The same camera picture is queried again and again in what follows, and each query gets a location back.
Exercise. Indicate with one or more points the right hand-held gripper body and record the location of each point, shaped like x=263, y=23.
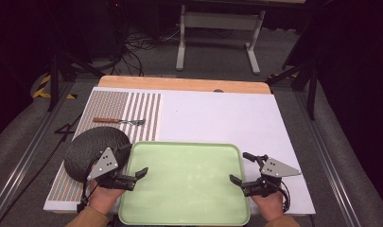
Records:
x=275, y=168

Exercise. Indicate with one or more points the aluminium floor rail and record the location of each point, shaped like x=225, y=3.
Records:
x=327, y=157
x=28, y=151

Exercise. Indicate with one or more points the black textured round plate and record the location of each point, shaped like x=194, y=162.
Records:
x=88, y=148

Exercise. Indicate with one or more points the white table board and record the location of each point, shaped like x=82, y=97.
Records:
x=223, y=119

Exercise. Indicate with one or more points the person's left hand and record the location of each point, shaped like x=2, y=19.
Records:
x=103, y=198

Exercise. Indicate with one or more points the person's right hand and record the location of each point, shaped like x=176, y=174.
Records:
x=268, y=206

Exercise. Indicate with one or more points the white metal table frame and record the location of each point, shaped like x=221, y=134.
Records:
x=220, y=21

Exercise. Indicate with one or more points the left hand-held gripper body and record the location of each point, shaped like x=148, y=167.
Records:
x=103, y=165

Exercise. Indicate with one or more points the yellow black hazard tape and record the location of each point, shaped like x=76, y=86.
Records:
x=40, y=90

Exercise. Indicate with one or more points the wooden table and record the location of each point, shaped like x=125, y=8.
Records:
x=179, y=83

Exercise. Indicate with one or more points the striped woven placemat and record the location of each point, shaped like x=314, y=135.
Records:
x=116, y=104

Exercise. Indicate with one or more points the black metal stand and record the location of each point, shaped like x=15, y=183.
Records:
x=55, y=82
x=310, y=88

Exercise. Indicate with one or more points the green plastic tray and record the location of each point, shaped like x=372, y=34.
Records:
x=186, y=186

